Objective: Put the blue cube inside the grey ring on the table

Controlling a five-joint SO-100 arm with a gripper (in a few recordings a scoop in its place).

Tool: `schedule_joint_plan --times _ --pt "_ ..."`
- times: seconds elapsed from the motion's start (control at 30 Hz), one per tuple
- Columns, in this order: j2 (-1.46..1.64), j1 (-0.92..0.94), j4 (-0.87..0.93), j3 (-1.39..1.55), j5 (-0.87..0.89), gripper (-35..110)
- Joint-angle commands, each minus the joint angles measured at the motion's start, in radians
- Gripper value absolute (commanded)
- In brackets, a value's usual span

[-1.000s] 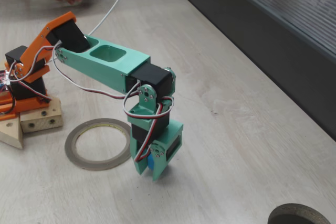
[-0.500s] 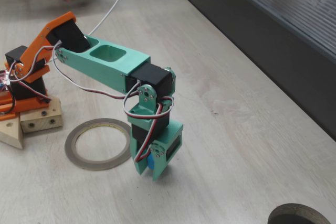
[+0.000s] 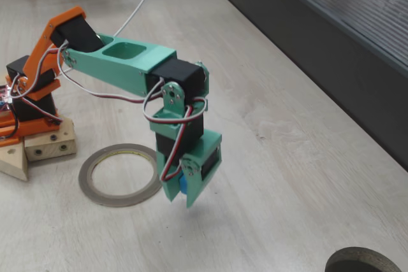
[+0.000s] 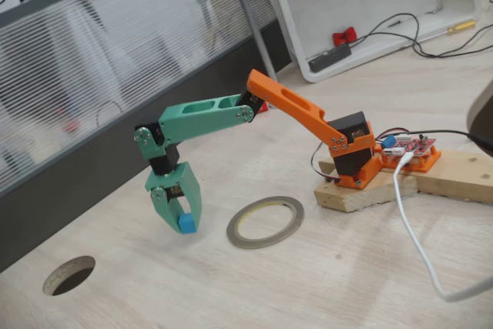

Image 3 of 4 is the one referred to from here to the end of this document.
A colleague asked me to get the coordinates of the blue cube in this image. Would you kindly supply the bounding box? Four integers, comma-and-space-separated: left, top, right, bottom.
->
179, 172, 189, 196

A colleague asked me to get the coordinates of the wooden base block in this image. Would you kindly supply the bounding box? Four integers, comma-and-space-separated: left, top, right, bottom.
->
24, 117, 77, 162

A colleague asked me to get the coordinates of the frosted glass desk partition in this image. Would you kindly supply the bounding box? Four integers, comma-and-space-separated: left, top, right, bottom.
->
194, 0, 408, 173

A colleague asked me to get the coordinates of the wooden plank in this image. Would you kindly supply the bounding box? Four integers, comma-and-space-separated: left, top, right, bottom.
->
0, 140, 30, 182

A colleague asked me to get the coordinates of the red controller board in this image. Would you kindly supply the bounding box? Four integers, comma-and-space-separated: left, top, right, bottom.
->
0, 85, 10, 113

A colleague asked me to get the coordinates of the gripper servo wire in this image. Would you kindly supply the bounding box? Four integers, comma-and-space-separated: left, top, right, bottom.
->
142, 77, 208, 182

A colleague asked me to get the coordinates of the grey ring of tape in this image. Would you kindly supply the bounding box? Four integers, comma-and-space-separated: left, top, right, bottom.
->
78, 143, 164, 208

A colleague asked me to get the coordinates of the forearm servo wire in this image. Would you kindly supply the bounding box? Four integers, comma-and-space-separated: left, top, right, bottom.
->
56, 41, 165, 103

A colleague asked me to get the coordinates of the round table cable hole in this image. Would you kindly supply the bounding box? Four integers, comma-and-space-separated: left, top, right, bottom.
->
324, 246, 402, 272

